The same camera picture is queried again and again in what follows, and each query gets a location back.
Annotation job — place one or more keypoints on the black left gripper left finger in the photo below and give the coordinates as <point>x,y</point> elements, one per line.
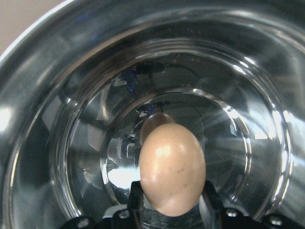
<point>135,204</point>

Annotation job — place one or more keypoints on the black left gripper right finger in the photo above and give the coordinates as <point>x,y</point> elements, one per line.
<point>213,213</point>

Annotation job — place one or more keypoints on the brown egg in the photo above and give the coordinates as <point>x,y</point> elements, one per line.
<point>172,169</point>

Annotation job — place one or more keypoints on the pale green electric pot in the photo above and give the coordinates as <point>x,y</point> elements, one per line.
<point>76,88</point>

